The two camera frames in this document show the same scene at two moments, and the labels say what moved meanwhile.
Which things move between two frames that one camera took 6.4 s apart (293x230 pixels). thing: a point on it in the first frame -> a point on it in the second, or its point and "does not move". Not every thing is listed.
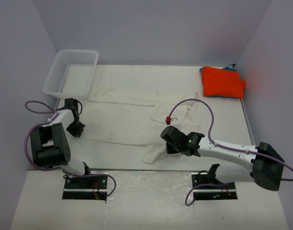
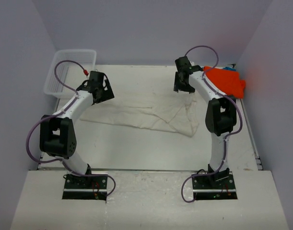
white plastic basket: [72, 74] does not move
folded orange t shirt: [222, 83] does not move
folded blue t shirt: [229, 68] does not move
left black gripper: [78, 132] -> [107, 94]
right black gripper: [170, 150] -> [178, 86]
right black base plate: [225, 192] does not move
